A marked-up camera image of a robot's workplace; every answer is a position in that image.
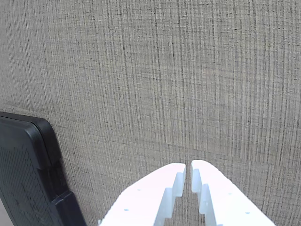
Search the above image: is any black plastic case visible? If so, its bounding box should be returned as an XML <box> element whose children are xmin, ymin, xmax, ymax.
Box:
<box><xmin>0</xmin><ymin>111</ymin><xmax>87</xmax><ymax>226</ymax></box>

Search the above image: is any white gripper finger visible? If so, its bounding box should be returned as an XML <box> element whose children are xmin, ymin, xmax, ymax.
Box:
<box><xmin>190</xmin><ymin>160</ymin><xmax>277</xmax><ymax>226</ymax></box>
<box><xmin>98</xmin><ymin>162</ymin><xmax>187</xmax><ymax>226</ymax></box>

